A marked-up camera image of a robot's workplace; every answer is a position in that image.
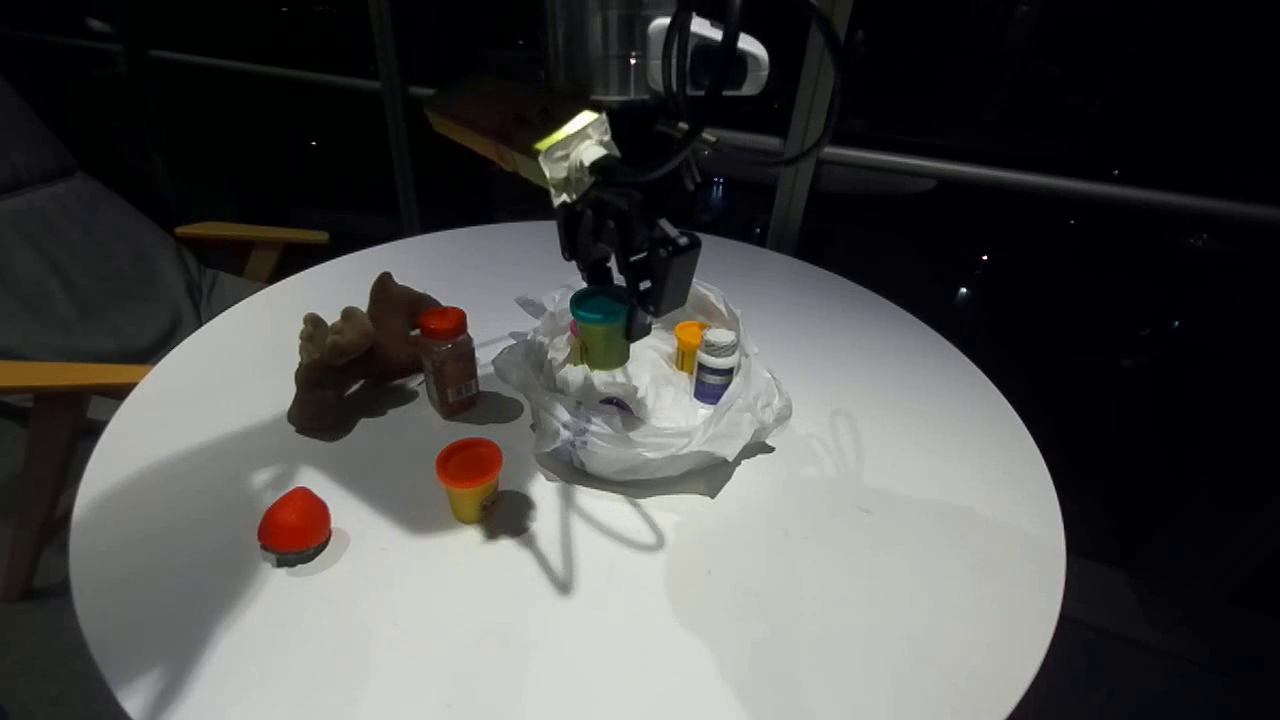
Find white bottle blue label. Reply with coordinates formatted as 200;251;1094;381
693;326;743;410

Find yellow dough tub red lid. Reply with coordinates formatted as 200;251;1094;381
431;437;507;528

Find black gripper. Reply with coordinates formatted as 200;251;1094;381
551;97;712;326

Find grey window frame post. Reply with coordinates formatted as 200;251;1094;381
762;0;856;257
360;0;425;231

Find dough tub teal lid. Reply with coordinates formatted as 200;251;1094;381
567;283;635;372

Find grey horizontal window rail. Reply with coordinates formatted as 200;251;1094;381
0;23;1280;229

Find brown plush toy animal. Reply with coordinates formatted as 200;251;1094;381
285;270;445;443

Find grey armchair wooden arms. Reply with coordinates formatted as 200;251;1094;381
0;76;333;605

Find white plastic bag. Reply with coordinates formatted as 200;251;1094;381
493;276;795;490

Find yellowish wrist camera box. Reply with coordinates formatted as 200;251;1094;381
425;76;623;209

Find brown spice jar red lid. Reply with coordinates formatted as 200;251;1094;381
411;306;483;419

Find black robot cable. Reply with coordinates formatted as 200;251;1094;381
663;0;848;175

